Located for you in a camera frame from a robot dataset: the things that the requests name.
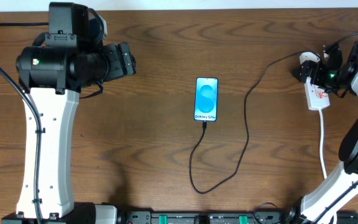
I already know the black USB charging cable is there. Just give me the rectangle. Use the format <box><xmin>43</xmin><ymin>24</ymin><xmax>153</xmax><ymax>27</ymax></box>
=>
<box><xmin>188</xmin><ymin>49</ymin><xmax>319</xmax><ymax>195</ymax></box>

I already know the white power strip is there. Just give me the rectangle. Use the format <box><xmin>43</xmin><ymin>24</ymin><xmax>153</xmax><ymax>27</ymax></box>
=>
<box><xmin>304</xmin><ymin>77</ymin><xmax>330</xmax><ymax>111</ymax></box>

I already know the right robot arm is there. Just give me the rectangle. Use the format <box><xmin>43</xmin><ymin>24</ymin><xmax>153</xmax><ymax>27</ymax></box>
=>
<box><xmin>285</xmin><ymin>40</ymin><xmax>358</xmax><ymax>223</ymax></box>

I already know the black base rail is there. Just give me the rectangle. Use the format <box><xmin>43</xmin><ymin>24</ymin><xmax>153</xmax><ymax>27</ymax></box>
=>
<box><xmin>116</xmin><ymin>208</ymin><xmax>309</xmax><ymax>224</ymax></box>

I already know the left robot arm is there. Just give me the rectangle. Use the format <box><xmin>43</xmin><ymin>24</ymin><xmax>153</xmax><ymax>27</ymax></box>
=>
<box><xmin>2</xmin><ymin>2</ymin><xmax>135</xmax><ymax>223</ymax></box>

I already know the blue Galaxy smartphone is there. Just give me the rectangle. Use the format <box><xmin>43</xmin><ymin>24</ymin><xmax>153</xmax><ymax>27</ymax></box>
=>
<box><xmin>194</xmin><ymin>77</ymin><xmax>219</xmax><ymax>122</ymax></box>

